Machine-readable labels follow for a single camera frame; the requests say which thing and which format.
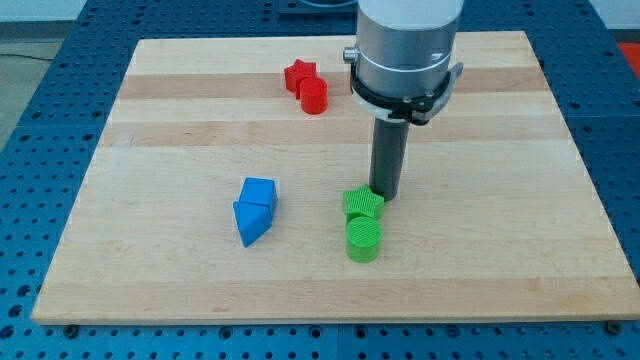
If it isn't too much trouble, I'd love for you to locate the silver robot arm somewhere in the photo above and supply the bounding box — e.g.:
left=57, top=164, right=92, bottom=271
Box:
left=343, top=0, right=464, bottom=126

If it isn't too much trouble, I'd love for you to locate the wooden board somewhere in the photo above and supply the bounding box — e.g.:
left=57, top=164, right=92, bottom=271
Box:
left=32, top=31, right=639, bottom=325

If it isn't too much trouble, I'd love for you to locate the green star block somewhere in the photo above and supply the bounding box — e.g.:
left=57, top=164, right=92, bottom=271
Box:
left=342, top=184, right=385, bottom=222

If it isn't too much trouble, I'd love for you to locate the blue cube block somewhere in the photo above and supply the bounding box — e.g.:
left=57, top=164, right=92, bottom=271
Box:
left=239, top=177, right=278, bottom=218

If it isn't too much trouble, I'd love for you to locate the green cylinder block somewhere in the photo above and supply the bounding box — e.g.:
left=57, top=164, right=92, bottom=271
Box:
left=345, top=216, right=383, bottom=263

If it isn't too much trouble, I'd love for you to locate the blue triangle block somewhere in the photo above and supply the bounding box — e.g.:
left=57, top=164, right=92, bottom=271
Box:
left=233, top=201, right=272, bottom=248

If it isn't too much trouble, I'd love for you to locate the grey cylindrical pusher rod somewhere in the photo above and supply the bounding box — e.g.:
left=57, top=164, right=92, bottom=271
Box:
left=369, top=119, right=409, bottom=201

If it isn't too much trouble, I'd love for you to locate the red cylinder block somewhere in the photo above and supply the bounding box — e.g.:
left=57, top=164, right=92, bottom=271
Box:
left=299, top=77, right=328, bottom=115

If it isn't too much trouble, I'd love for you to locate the red star block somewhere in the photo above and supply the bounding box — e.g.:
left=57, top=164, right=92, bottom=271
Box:
left=284, top=59, right=317, bottom=99

